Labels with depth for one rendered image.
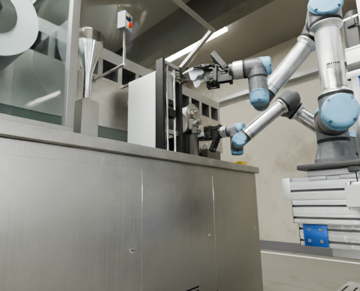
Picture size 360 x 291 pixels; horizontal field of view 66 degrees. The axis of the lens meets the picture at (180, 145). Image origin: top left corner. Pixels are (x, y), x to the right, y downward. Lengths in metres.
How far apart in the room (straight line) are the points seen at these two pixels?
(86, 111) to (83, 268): 0.72
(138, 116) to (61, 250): 0.99
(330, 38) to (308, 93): 3.13
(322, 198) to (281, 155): 3.12
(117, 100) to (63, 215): 1.10
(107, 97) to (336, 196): 1.34
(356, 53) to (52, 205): 1.41
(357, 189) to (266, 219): 3.40
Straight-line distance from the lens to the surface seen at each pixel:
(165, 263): 1.21
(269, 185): 4.34
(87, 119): 1.38
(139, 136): 1.65
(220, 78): 1.20
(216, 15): 3.32
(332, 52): 1.19
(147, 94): 1.68
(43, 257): 0.90
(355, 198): 1.05
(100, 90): 1.81
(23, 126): 0.85
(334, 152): 1.20
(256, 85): 1.15
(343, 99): 1.10
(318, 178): 1.21
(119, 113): 1.85
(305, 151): 4.16
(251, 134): 1.57
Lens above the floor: 0.69
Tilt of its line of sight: 11 degrees up
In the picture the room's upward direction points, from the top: 1 degrees counter-clockwise
